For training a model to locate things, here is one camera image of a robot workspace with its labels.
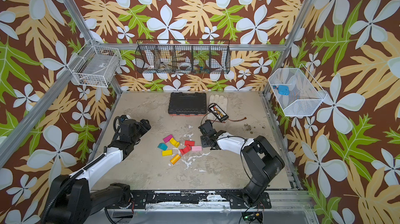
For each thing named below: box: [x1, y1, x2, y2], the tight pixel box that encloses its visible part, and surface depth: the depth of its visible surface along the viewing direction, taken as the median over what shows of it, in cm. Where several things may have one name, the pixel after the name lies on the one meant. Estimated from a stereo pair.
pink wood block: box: [191, 145, 203, 152], surface depth 93 cm
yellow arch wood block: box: [169, 137, 181, 148], surface depth 94 cm
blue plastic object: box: [276, 84, 291, 96], surface depth 88 cm
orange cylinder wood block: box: [169, 153, 182, 166], surface depth 88 cm
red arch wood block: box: [179, 144, 192, 156], surface depth 92 cm
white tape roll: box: [178, 61, 192, 70], surface depth 100 cm
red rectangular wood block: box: [184, 140, 196, 148], surface depth 95 cm
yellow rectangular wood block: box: [161, 149, 173, 157], surface depth 90 cm
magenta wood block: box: [163, 134, 173, 144], surface depth 96 cm
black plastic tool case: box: [168, 92, 208, 117], surface depth 110 cm
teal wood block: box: [157, 142, 169, 151], surface depth 93 cm
